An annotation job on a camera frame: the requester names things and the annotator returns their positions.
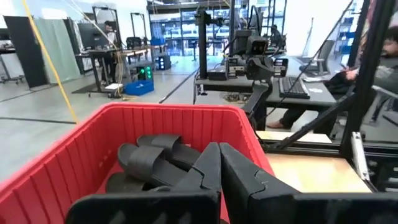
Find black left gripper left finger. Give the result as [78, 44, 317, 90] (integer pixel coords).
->
[64, 142, 222, 224]

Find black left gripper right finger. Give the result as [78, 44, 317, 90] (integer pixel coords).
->
[219, 142, 398, 224]

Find black slide sandal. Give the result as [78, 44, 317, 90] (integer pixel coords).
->
[117, 143, 187, 187]
[105, 172, 147, 194]
[136, 133, 201, 170]

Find blue plastic bin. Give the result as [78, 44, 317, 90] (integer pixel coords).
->
[123, 80, 155, 96]

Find red plastic bin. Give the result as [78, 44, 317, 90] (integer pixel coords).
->
[0, 101, 275, 224]

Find black keyboard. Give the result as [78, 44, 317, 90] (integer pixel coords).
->
[277, 76, 311, 100]

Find black box on desk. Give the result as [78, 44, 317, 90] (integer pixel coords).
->
[206, 68, 230, 82]

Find grey work desk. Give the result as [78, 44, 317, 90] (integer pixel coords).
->
[194, 73, 338, 110]

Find grey office chair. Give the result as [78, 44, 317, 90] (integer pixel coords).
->
[300, 39, 335, 77]

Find black device, green lights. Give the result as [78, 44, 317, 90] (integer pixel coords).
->
[136, 64, 154, 82]

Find person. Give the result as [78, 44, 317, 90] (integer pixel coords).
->
[266, 26, 398, 131]
[102, 20, 118, 85]

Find black office desk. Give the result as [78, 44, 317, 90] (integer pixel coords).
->
[75, 45, 164, 94]

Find black computer monitor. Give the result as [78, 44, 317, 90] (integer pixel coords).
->
[77, 22, 109, 50]

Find green curtain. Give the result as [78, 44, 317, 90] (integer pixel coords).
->
[33, 17, 82, 84]

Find black partition panel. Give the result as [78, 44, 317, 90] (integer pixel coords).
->
[2, 15, 50, 90]

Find black stand post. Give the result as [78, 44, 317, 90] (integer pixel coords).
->
[195, 8, 224, 80]

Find black aluminium rig frame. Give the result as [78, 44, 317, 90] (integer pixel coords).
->
[262, 0, 398, 192]

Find yellow hanging cable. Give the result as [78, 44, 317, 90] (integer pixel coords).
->
[21, 0, 79, 124]

